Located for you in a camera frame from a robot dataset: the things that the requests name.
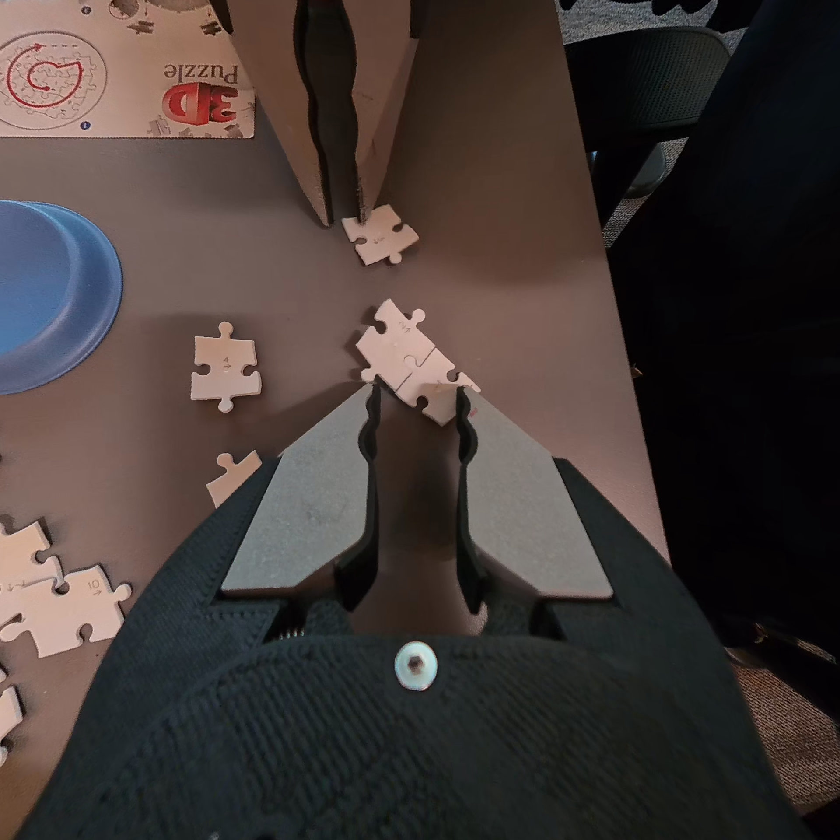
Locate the printed instruction sheet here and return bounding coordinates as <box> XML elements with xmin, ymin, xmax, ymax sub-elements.
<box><xmin>0</xmin><ymin>0</ymin><xmax>256</xmax><ymax>140</ymax></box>

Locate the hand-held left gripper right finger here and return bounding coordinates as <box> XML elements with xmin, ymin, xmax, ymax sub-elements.
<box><xmin>455</xmin><ymin>386</ymin><xmax>615</xmax><ymax>615</ymax></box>

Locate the white jigsaw piece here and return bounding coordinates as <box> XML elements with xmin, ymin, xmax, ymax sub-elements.
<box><xmin>190</xmin><ymin>322</ymin><xmax>262</xmax><ymax>413</ymax></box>
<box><xmin>355</xmin><ymin>298</ymin><xmax>431</xmax><ymax>388</ymax></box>
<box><xmin>394</xmin><ymin>348</ymin><xmax>481</xmax><ymax>426</ymax></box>
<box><xmin>341</xmin><ymin>203</ymin><xmax>420</xmax><ymax>266</ymax></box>
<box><xmin>205</xmin><ymin>450</ymin><xmax>263</xmax><ymax>509</ymax></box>

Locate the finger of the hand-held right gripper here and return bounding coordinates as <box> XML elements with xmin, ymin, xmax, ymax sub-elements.
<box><xmin>340</xmin><ymin>0</ymin><xmax>414</xmax><ymax>219</ymax></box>
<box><xmin>233</xmin><ymin>0</ymin><xmax>334</xmax><ymax>228</ymax></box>

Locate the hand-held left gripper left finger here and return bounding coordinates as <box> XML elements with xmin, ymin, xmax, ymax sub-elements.
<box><xmin>220</xmin><ymin>382</ymin><xmax>383</xmax><ymax>613</ymax></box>

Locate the blue plastic bowl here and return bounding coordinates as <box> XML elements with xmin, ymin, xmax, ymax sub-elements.
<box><xmin>0</xmin><ymin>200</ymin><xmax>123</xmax><ymax>396</ymax></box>

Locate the black mesh office chair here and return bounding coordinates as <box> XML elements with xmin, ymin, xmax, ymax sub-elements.
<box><xmin>563</xmin><ymin>26</ymin><xmax>736</xmax><ymax>204</ymax></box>

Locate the dark cloth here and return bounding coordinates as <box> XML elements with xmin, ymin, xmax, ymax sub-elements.
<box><xmin>607</xmin><ymin>0</ymin><xmax>840</xmax><ymax>651</ymax></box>

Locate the pile of puzzle pieces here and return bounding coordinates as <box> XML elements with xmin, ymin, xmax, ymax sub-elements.
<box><xmin>0</xmin><ymin>515</ymin><xmax>132</xmax><ymax>769</ymax></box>

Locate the black chair base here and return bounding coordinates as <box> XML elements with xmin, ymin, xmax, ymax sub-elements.
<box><xmin>718</xmin><ymin>613</ymin><xmax>840</xmax><ymax>723</ymax></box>

